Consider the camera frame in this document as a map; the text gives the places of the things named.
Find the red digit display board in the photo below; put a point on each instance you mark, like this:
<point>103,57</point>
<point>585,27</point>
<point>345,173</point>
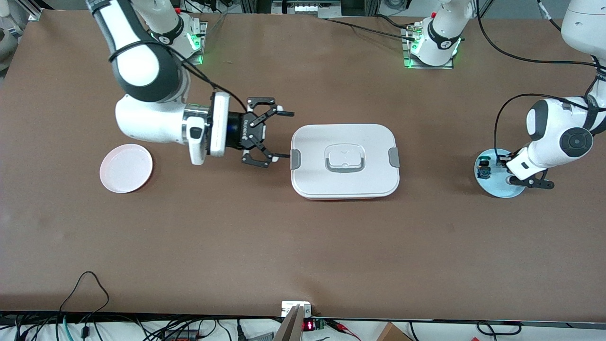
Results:
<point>310,325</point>

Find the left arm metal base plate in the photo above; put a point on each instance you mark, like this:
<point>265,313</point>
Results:
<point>408,64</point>

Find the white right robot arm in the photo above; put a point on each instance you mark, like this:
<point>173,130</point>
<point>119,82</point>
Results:
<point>142,123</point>

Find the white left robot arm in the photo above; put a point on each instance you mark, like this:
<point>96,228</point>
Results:
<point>554,137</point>

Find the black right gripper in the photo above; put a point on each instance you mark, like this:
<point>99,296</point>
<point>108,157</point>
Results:
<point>238,133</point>

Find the light blue round plate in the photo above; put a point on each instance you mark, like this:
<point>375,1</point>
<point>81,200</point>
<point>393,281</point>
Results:
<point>497,187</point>

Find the white rack device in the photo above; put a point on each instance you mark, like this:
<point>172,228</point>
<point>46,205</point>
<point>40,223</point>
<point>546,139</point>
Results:
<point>307,6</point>

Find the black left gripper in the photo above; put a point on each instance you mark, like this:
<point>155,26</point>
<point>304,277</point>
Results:
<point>497,163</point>

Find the small black green component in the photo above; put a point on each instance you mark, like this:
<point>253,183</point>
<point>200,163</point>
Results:
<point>484,169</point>

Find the red clip lead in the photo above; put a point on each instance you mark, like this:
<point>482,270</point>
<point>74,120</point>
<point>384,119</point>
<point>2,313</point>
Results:
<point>343,327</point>

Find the white metal bracket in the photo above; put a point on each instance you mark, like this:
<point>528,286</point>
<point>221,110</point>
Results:
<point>286,307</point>

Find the pink round plate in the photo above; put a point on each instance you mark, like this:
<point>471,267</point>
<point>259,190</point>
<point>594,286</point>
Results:
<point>125,168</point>

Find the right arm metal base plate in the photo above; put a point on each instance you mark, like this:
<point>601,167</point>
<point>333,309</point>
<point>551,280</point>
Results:
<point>201,47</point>

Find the brown cardboard box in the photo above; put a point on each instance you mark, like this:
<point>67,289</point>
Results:
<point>393,334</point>

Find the aluminium profile bar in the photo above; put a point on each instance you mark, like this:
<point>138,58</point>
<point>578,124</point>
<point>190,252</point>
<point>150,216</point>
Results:
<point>289,327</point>

